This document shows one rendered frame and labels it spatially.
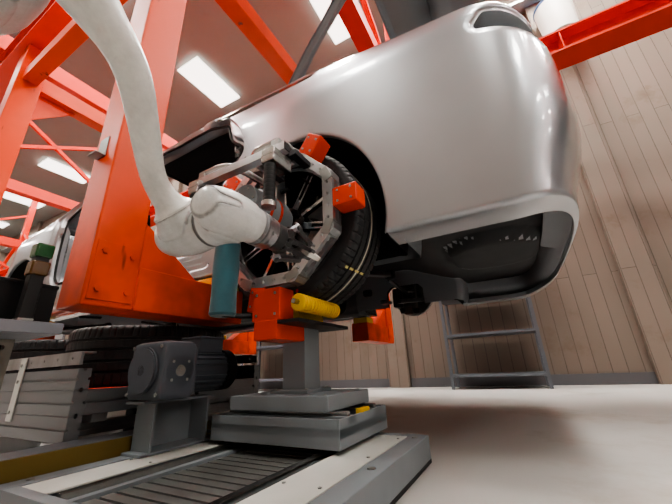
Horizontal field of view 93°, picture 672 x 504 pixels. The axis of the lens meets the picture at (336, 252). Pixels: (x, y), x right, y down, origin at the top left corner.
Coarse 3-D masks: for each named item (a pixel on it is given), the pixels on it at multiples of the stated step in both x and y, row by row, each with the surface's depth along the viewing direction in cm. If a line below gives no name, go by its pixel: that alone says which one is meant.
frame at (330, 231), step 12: (312, 168) 117; (324, 168) 113; (252, 180) 134; (324, 180) 112; (336, 180) 114; (324, 192) 111; (324, 204) 109; (324, 216) 108; (336, 216) 110; (324, 228) 106; (336, 228) 106; (312, 240) 107; (324, 240) 105; (324, 252) 109; (240, 264) 127; (300, 264) 107; (312, 264) 110; (240, 276) 119; (252, 276) 123; (264, 276) 113; (276, 276) 111; (288, 276) 108; (300, 276) 107
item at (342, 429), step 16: (224, 416) 107; (240, 416) 104; (256, 416) 101; (272, 416) 104; (288, 416) 101; (304, 416) 98; (320, 416) 96; (336, 416) 94; (352, 416) 94; (368, 416) 103; (384, 416) 114; (224, 432) 105; (240, 432) 102; (256, 432) 99; (272, 432) 96; (288, 432) 94; (304, 432) 91; (320, 432) 89; (336, 432) 87; (352, 432) 92; (368, 432) 101; (320, 448) 88; (336, 448) 86
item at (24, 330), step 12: (0, 324) 77; (12, 324) 79; (24, 324) 81; (36, 324) 83; (48, 324) 85; (60, 324) 87; (0, 336) 86; (12, 336) 87; (24, 336) 88; (36, 336) 89; (48, 336) 90
